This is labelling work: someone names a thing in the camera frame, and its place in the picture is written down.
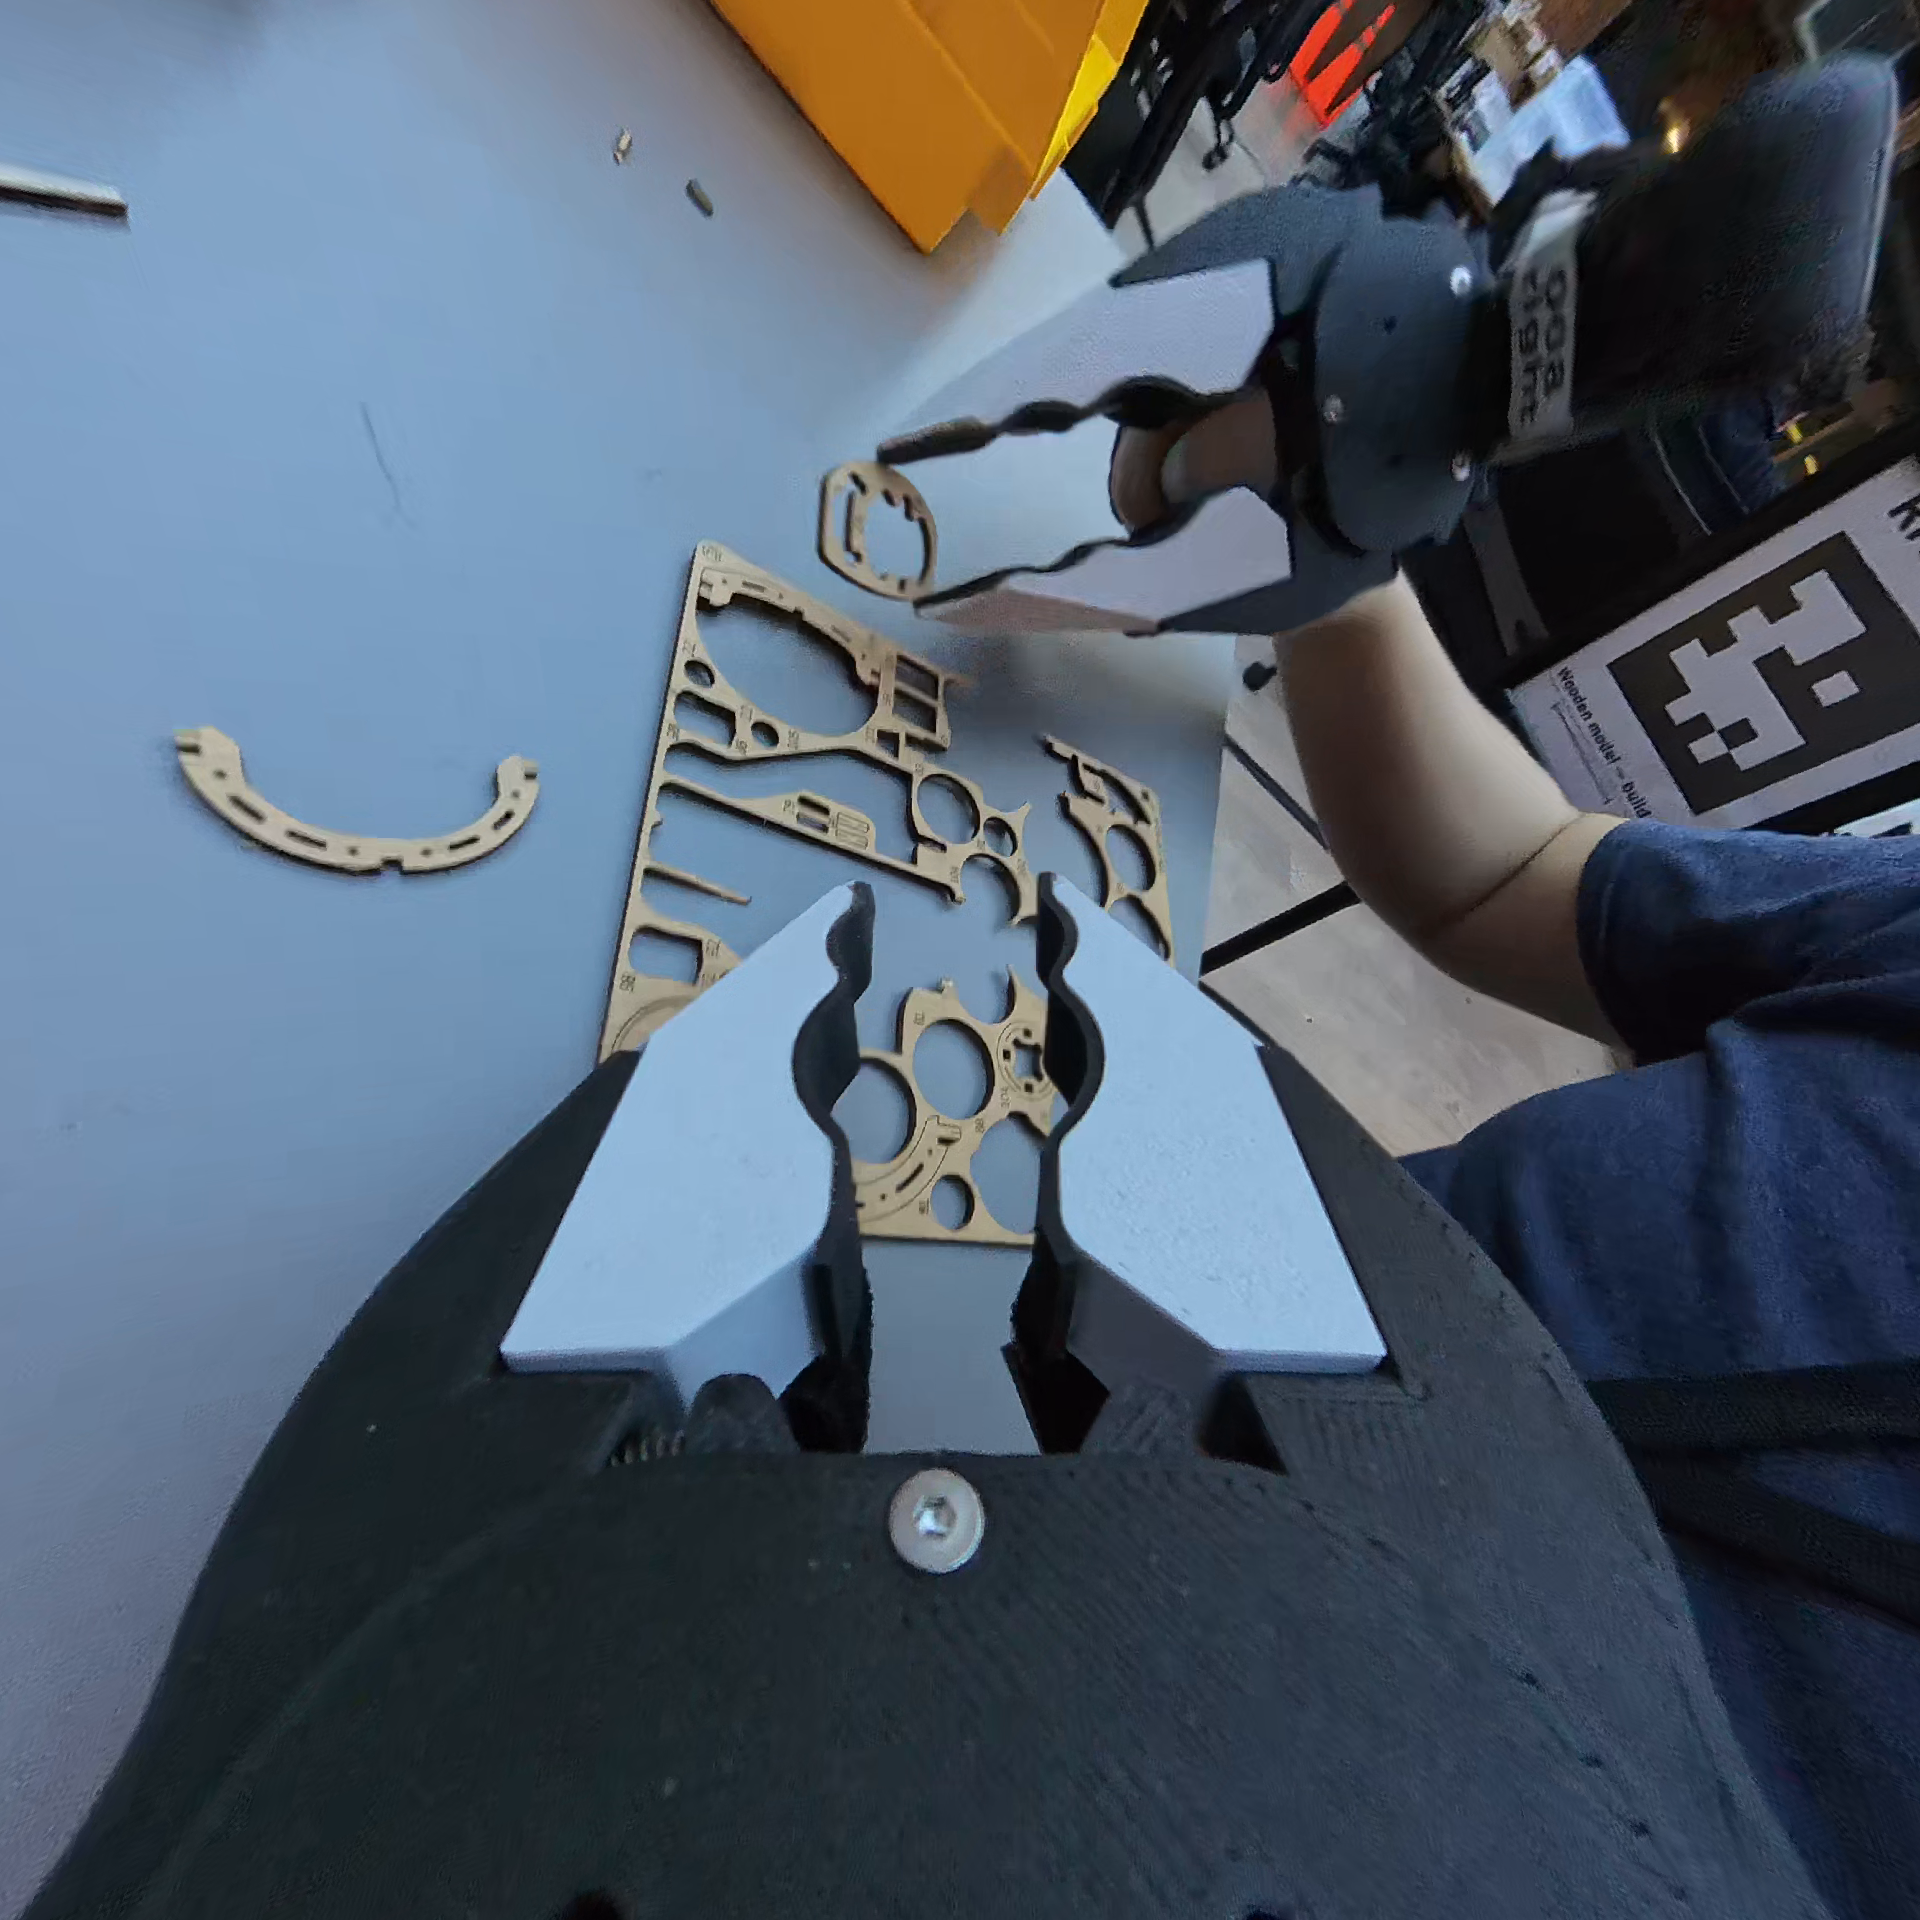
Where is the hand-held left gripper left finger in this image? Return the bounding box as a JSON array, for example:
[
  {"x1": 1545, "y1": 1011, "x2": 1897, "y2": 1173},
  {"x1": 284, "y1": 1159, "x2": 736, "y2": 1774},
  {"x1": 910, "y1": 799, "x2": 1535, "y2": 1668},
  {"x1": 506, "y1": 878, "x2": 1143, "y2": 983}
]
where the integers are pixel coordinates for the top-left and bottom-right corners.
[{"x1": 499, "y1": 879, "x2": 876, "y2": 1454}]

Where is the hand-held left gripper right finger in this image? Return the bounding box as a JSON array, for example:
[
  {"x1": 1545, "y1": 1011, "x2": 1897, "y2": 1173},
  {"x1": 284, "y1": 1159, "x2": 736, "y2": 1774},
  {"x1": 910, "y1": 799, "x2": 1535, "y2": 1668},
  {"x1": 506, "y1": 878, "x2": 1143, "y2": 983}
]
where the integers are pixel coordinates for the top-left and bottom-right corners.
[{"x1": 1008, "y1": 873, "x2": 1388, "y2": 1454}]

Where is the small wooden parts sheet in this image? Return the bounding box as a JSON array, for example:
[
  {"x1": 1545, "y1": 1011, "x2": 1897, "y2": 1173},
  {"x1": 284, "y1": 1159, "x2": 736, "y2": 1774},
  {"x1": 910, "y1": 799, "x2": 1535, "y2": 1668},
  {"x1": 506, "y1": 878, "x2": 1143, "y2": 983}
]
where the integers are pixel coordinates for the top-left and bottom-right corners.
[{"x1": 1042, "y1": 735, "x2": 1176, "y2": 962}]

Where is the black and white marker sign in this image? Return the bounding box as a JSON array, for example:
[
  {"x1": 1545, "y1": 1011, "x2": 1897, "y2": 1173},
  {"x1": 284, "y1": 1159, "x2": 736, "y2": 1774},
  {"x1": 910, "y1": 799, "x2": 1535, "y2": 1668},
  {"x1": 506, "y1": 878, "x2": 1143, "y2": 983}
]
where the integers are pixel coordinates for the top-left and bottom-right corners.
[{"x1": 1507, "y1": 457, "x2": 1920, "y2": 835}]

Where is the person's right hand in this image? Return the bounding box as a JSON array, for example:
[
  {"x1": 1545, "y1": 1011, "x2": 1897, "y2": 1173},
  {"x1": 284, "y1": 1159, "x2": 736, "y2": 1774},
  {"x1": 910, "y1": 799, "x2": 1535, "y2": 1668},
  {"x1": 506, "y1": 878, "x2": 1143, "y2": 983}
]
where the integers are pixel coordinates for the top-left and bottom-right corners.
[{"x1": 1111, "y1": 393, "x2": 1281, "y2": 530}]

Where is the curved wooden arc part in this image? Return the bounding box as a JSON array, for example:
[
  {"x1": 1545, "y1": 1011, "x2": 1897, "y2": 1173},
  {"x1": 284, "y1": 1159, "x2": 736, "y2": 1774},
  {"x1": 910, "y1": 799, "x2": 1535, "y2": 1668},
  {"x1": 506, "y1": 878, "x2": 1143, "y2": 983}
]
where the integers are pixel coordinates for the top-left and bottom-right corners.
[{"x1": 171, "y1": 727, "x2": 542, "y2": 878}]

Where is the yellow plastic bin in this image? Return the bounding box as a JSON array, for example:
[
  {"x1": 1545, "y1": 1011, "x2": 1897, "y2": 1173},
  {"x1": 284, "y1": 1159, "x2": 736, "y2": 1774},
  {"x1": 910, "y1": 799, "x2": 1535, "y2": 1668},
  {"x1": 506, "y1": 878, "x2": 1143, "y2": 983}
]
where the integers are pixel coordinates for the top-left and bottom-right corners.
[{"x1": 705, "y1": 0, "x2": 1151, "y2": 254}]

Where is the person's right forearm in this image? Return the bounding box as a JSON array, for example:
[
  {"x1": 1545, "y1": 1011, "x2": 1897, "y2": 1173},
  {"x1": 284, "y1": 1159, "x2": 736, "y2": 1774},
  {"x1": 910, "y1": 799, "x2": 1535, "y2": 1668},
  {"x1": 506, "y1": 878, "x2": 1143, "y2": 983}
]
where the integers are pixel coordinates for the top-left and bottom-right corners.
[{"x1": 1272, "y1": 577, "x2": 1630, "y2": 1052}]

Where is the large wooden parts sheet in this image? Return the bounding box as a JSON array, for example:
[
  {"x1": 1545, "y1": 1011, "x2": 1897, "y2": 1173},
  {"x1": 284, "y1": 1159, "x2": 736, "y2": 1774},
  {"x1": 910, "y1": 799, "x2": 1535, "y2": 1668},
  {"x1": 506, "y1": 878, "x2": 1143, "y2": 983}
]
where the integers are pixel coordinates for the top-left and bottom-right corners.
[{"x1": 596, "y1": 539, "x2": 1058, "y2": 1249}]

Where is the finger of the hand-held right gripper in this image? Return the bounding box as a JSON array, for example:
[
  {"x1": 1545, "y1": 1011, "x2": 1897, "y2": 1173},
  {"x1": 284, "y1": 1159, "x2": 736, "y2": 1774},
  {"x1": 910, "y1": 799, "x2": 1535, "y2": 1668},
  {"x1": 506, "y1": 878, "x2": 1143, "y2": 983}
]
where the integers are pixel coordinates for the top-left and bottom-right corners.
[
  {"x1": 874, "y1": 258, "x2": 1281, "y2": 467},
  {"x1": 913, "y1": 484, "x2": 1298, "y2": 638}
]

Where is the orange safety cone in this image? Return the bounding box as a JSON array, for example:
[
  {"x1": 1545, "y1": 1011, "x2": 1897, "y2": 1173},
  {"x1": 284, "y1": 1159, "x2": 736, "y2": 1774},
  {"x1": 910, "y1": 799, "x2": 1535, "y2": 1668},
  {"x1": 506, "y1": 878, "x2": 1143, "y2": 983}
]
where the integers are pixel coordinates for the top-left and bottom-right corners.
[{"x1": 1290, "y1": 0, "x2": 1396, "y2": 115}]

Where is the wooden ring part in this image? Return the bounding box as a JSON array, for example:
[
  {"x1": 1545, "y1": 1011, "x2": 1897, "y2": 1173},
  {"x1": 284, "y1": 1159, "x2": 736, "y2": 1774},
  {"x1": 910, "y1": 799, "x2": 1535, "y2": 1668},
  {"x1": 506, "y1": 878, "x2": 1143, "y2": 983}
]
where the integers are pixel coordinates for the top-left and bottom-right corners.
[{"x1": 817, "y1": 459, "x2": 942, "y2": 606}]

